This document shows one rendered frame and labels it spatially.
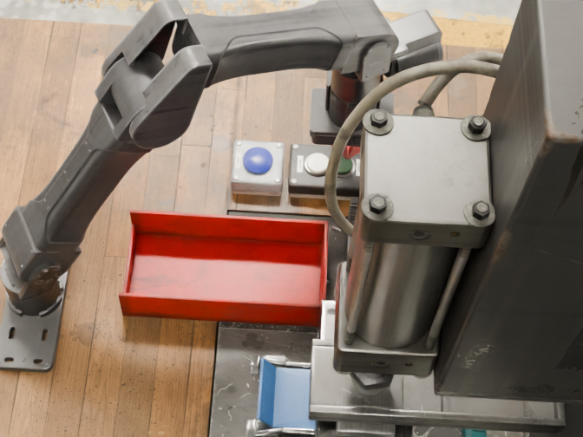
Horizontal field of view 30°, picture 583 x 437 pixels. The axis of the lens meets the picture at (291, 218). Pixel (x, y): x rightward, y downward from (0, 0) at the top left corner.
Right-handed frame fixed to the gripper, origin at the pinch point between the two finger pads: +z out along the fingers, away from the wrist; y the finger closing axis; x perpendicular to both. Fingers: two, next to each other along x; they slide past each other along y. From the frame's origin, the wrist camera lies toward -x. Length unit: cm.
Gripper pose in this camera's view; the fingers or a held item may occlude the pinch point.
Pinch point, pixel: (348, 151)
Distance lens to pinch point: 141.5
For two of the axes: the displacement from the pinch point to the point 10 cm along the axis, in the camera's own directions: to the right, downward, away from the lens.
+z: -0.1, 4.8, 8.8
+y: -10.0, -0.5, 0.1
